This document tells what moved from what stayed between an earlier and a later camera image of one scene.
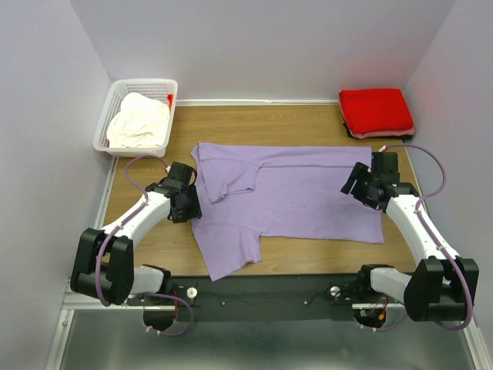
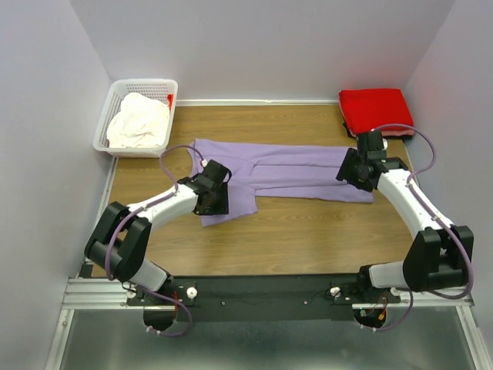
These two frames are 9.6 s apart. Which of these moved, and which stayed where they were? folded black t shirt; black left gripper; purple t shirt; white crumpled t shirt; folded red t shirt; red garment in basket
Moved: purple t shirt; black left gripper
Stayed: folded red t shirt; white crumpled t shirt; red garment in basket; folded black t shirt
